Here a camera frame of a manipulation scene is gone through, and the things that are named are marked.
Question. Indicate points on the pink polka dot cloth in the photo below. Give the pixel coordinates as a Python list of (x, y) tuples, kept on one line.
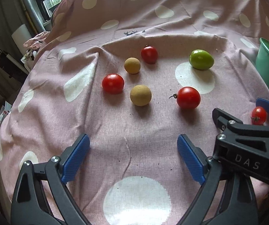
[(134, 75)]

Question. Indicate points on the white paper roll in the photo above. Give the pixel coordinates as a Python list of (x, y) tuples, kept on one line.
[(20, 36)]

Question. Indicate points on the red tomato with stem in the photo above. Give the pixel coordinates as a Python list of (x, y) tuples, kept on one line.
[(187, 98)]

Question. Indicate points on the small red tomato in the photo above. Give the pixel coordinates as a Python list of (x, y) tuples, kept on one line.
[(258, 116)]

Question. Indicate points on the bright green fruit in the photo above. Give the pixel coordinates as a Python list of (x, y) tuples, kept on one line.
[(201, 59)]

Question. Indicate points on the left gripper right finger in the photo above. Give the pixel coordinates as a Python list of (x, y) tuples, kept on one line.
[(237, 205)]

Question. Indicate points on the red tomato left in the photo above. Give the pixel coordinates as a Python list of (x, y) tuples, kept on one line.
[(113, 84)]

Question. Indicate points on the tan round fruit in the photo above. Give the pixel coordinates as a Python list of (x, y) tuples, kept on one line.
[(140, 95), (132, 65)]

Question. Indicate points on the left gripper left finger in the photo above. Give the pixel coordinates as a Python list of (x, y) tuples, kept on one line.
[(29, 202)]

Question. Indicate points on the red tomato far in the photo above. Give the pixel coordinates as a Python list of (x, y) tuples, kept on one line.
[(149, 54)]

